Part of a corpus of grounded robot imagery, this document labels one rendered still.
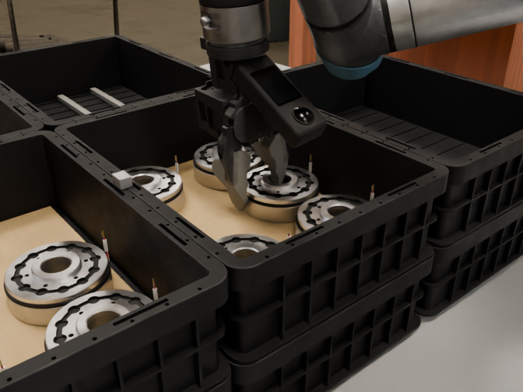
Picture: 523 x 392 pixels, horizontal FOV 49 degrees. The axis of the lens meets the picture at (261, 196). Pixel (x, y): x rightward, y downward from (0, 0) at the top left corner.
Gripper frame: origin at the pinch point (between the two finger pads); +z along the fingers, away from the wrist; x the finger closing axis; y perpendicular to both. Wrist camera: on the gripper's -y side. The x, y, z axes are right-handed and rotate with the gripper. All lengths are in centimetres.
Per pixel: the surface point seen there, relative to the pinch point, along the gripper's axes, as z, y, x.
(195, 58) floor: 101, 320, -179
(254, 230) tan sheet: 1.8, -3.3, 3.8
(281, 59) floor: 105, 278, -229
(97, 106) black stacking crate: 2, 50, 0
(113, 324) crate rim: -10.3, -19.4, 27.9
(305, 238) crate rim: -8.7, -19.6, 9.6
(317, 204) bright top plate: -0.8, -7.3, -3.1
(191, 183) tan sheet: 1.8, 11.9, 3.5
